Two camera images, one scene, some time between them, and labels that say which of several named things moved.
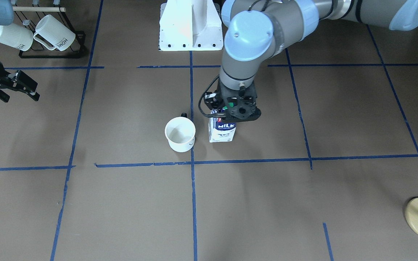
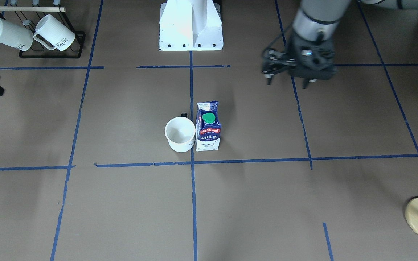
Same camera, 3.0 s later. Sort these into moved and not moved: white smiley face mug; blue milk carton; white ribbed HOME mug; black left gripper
Moved: black left gripper; blue milk carton
Not moved: white smiley face mug; white ribbed HOME mug
